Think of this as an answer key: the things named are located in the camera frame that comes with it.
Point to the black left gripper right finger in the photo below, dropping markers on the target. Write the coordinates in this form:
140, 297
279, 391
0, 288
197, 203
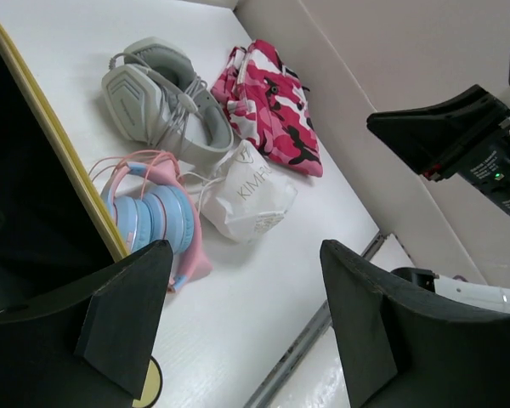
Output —
401, 345

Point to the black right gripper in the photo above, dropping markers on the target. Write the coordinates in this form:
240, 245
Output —
468, 135

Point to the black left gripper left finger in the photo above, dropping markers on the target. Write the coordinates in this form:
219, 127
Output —
87, 343

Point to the pale yellow hard-shell suitcase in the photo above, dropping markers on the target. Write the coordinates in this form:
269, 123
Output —
54, 228

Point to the pink blue cat-ear headphones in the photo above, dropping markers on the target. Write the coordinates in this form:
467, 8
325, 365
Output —
163, 211

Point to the pink camouflage garment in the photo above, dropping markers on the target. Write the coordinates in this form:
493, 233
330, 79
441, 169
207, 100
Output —
266, 104

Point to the white plastic pouch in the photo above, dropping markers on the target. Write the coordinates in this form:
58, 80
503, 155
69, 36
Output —
244, 198

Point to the aluminium front rail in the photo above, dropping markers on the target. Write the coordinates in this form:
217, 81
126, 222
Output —
289, 363

